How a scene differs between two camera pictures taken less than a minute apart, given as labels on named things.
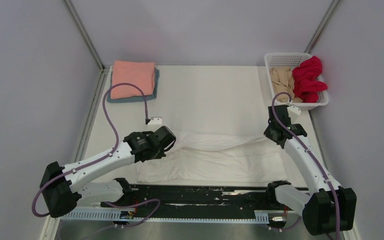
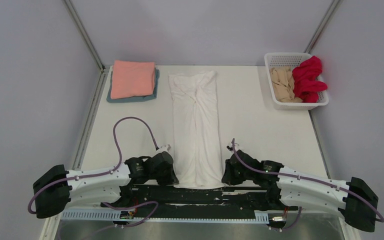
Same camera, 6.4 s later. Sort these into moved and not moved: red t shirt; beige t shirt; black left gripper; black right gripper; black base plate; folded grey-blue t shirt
Moved: black left gripper; black right gripper
Not moved: beige t shirt; red t shirt; folded grey-blue t shirt; black base plate
